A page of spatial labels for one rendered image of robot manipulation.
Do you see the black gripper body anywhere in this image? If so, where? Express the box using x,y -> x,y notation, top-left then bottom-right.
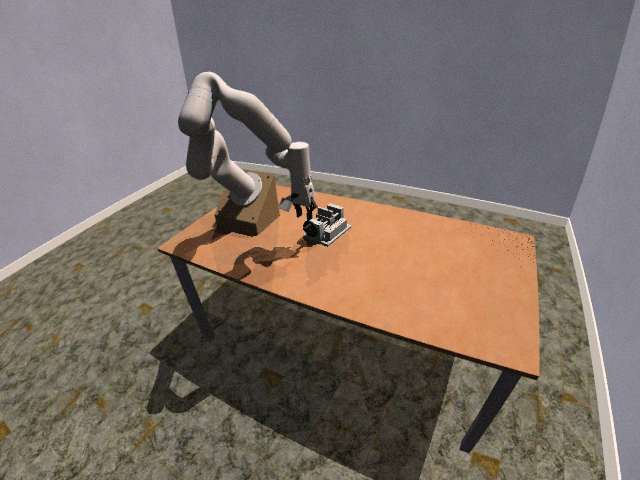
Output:
291,182 -> 316,207

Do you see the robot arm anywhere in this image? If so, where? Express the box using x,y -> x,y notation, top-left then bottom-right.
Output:
178,72 -> 312,206

